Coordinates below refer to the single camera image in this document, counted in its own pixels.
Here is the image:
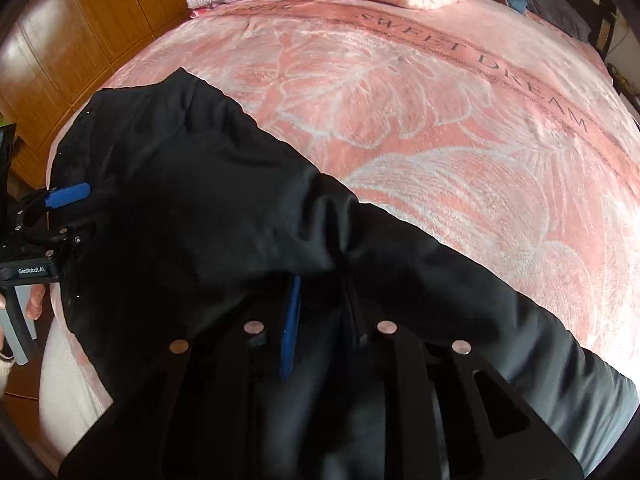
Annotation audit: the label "pink floral blanket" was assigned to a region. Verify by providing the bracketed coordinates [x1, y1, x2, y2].
[37, 0, 640, 476]

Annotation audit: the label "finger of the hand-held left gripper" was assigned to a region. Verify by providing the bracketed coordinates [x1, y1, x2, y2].
[17, 183, 92, 221]
[20, 222, 98, 256]

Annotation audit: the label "wooden wardrobe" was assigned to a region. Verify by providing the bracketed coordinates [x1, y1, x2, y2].
[0, 0, 228, 191]

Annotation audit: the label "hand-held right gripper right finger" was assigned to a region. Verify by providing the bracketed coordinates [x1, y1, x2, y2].
[342, 280, 586, 480]

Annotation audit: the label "person's left hand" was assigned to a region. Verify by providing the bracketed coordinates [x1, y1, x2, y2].
[0, 285, 46, 361]

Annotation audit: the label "black pants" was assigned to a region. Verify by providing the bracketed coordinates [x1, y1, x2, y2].
[52, 67, 640, 480]

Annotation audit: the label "black bed frame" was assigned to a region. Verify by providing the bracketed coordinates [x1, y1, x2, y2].
[520, 0, 640, 111]

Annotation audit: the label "dark grey pillow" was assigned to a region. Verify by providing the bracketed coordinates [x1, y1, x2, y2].
[525, 0, 596, 43]

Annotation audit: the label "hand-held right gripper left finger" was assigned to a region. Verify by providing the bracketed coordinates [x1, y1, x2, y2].
[59, 275, 303, 480]

